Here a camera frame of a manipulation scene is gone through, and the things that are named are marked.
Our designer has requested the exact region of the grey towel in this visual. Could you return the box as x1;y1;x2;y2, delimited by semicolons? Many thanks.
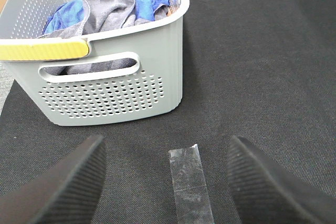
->
39;0;169;76

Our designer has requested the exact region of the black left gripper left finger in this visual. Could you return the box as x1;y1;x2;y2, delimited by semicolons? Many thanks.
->
1;136;106;223

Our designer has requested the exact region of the grey perforated laundry basket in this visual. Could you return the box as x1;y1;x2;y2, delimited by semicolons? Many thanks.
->
1;0;190;126

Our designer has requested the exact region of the black table mat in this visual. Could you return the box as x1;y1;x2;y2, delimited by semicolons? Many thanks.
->
1;0;335;223

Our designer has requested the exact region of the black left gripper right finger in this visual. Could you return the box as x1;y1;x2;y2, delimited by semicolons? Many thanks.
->
226;136;335;223

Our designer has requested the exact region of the yellow basket handle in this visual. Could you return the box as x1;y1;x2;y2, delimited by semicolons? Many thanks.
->
1;38;89;61

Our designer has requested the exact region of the blue towel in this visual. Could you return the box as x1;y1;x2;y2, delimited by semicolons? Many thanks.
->
43;0;171;35

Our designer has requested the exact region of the clear tape strip left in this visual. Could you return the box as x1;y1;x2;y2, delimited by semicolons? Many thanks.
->
169;144;214;223

